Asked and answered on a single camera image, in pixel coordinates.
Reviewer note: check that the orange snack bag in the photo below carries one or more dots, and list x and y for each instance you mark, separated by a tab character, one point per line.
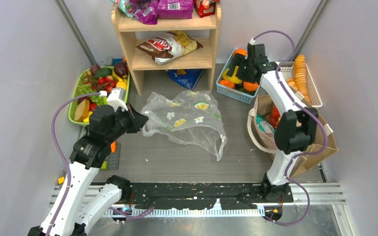
274	117

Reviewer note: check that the orange fruit top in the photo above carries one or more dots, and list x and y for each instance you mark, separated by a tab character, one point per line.
240	51

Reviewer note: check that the teal snack bag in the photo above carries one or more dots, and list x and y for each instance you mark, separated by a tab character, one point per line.
264	126

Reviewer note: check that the blue fruit basket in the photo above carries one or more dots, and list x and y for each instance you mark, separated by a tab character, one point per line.
237	93

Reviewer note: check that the wooden shelf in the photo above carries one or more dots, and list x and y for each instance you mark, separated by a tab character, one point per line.
131	33

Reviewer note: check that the magenta snack bag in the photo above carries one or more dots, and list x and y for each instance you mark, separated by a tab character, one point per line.
175	9

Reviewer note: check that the purple snack bag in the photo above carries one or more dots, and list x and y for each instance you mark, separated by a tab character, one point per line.
144	11

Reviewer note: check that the avocado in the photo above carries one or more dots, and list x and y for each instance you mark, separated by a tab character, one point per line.
103	72

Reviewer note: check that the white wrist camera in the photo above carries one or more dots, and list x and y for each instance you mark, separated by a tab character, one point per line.
252	41
115	99

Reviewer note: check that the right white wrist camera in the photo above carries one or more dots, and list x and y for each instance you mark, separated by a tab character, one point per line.
252	41

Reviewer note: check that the clear plastic bag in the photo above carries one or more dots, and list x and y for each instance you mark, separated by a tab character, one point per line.
190	118

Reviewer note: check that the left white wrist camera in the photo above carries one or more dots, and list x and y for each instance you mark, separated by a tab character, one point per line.
115	99

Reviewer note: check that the red snack bag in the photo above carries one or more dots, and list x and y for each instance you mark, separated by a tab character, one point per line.
205	7

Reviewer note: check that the orange curved toy track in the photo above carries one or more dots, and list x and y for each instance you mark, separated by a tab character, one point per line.
113	147

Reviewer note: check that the green grape bunch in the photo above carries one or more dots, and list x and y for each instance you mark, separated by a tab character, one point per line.
92	94

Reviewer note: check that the white bread basket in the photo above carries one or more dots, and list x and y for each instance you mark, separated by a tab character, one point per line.
287	70

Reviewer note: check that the Chuba chips bag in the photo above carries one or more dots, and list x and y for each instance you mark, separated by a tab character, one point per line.
169	46

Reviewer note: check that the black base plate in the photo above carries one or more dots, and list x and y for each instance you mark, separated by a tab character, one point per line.
200	196

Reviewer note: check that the orange fruit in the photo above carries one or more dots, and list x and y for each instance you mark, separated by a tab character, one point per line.
250	87
240	51

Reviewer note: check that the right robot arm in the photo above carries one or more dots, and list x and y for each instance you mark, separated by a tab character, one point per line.
297	126

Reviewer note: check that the blue snack bag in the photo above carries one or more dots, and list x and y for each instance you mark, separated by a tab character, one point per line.
186	78

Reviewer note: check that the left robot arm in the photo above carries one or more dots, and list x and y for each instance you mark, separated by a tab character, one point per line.
68	217

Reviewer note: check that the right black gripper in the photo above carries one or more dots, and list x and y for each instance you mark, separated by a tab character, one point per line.
238	66

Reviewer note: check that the stacked round crackers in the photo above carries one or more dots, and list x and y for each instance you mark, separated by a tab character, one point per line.
300	76

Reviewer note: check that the small croissant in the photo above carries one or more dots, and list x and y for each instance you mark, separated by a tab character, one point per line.
291	82

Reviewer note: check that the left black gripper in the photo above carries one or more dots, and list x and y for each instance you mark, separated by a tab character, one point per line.
132	118

